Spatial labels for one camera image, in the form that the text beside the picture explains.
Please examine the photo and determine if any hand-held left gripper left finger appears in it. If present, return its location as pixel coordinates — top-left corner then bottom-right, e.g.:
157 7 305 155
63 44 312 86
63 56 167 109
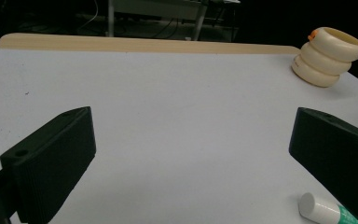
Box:
0 105 97 224

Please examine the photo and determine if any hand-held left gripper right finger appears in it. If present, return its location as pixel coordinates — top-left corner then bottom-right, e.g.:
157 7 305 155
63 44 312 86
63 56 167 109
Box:
288 106 358 224

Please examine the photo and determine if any green and white glue stick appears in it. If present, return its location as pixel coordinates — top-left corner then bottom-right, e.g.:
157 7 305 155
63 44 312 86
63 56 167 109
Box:
297 191 358 224

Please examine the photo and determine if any cream ribbed pen holder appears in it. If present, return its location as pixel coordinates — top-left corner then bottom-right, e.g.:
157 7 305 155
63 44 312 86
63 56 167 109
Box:
291 26 358 89

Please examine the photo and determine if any white table mat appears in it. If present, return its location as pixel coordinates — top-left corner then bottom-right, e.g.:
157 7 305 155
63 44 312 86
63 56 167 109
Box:
0 47 358 224

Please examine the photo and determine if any white cable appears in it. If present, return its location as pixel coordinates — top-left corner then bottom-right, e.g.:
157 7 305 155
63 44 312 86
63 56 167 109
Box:
82 0 100 27

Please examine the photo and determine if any black cable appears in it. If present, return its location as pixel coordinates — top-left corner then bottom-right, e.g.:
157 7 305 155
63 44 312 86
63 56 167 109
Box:
147 18 183 40

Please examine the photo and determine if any grey metal desk frame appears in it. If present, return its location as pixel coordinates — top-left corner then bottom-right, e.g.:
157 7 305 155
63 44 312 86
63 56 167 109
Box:
106 0 241 42

